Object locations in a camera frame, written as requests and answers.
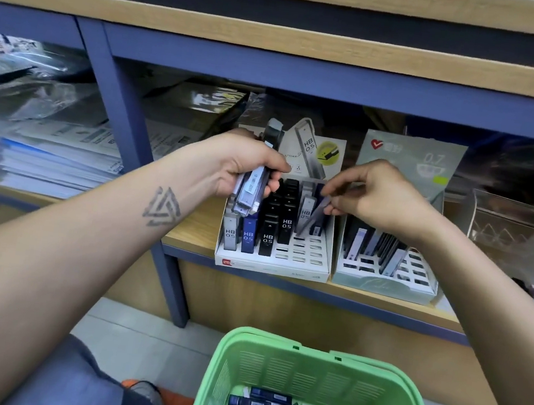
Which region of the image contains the green plastic basket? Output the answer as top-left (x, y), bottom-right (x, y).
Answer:
top-left (189, 321), bottom-right (451, 405)

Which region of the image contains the bundle of lead cases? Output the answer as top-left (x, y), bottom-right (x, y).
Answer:
top-left (230, 113), bottom-right (287, 221)

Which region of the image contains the grey sneaker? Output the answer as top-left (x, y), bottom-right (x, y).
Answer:
top-left (129, 381), bottom-right (171, 405)

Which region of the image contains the single lead case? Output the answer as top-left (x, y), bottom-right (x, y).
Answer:
top-left (294, 192), bottom-right (334, 239)

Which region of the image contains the person's right hand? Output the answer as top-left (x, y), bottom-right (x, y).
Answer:
top-left (315, 152), bottom-right (445, 251)

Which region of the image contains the pale green display box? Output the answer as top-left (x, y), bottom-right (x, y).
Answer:
top-left (330, 127), bottom-right (469, 309)

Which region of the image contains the white display box red label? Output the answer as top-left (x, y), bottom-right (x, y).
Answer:
top-left (213, 110), bottom-right (350, 284)

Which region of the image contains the person's left forearm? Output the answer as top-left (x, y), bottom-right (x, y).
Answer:
top-left (0, 131), bottom-right (225, 405)

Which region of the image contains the person's left hand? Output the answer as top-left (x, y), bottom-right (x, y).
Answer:
top-left (186, 123), bottom-right (296, 207)

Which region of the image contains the clear plastic display box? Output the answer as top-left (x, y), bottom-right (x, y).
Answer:
top-left (438, 187), bottom-right (534, 313)

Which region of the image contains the stack of wrapped paper packs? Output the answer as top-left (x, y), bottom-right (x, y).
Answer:
top-left (0, 33), bottom-right (255, 221)

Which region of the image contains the person's right forearm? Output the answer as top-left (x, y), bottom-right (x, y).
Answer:
top-left (388, 211), bottom-right (534, 405)

